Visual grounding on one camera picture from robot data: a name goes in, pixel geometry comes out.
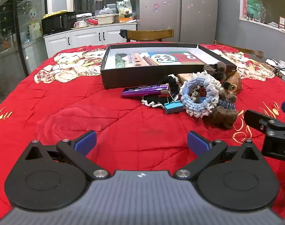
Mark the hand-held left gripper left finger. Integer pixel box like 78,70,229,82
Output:
24,130,110,181

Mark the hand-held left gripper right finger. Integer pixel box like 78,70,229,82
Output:
173,131,262,181

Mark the striped hair clip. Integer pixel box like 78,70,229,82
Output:
217,99,236,110

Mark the brown fur scrunchie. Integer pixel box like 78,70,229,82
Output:
218,88,238,102
202,105,239,130
203,61,227,80

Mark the blue white lace scrunchie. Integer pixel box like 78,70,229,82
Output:
179,71,221,118

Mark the blue binder clip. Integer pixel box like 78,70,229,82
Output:
163,91,184,115

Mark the brown leather pouch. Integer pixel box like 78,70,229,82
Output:
223,71,243,94

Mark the black scrunchie with white lace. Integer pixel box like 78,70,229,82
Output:
141,94,171,108

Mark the tan card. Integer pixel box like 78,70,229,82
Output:
177,73,195,83

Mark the purple slim box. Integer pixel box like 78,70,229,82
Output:
121,84,170,98

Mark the black shallow box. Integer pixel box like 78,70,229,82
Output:
100,43,238,89

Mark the pale crumpled cloth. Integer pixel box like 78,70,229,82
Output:
265,58,284,70

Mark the red printed blanket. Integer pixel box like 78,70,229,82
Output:
0,42,285,219

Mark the wooden chair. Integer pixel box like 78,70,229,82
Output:
120,29,174,43
214,40,264,59

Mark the white kitchen cabinet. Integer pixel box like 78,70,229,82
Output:
43,23,138,59

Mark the black microwave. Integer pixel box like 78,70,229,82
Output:
41,12,77,35

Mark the white plastic basin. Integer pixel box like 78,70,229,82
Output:
96,14,119,25

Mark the grey refrigerator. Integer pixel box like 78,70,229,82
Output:
139,0,219,43

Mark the glass sliding door with stickers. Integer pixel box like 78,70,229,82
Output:
0,0,48,78

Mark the grey plastic bag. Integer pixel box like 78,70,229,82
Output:
99,6,113,16

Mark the white green snack bag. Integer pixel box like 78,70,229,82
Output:
116,0,133,17

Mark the white wall niche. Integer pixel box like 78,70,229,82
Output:
239,0,285,37

